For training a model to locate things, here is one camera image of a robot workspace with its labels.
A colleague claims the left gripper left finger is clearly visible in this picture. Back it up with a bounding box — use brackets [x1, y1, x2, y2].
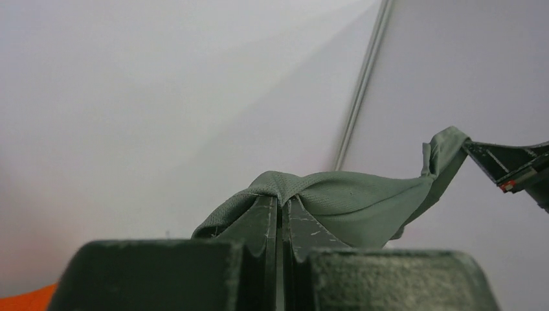
[48, 197, 277, 310]

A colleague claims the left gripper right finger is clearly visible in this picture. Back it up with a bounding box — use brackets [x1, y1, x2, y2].
[283, 197, 500, 311]

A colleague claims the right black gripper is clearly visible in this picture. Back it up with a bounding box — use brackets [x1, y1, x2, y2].
[462, 141, 548, 213]

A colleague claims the dark grey t-shirt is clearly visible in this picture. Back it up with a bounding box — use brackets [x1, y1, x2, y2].
[192, 126, 470, 249]

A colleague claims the folded orange t-shirt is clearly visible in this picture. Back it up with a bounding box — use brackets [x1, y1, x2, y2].
[1, 284, 57, 311]

